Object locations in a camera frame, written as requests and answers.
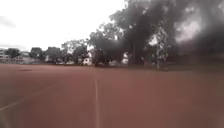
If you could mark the small white building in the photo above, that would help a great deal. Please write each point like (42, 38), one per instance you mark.
(87, 61)

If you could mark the large dark tree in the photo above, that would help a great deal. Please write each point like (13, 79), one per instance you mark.
(143, 33)

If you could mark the row of distant trees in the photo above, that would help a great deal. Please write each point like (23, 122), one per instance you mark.
(53, 53)

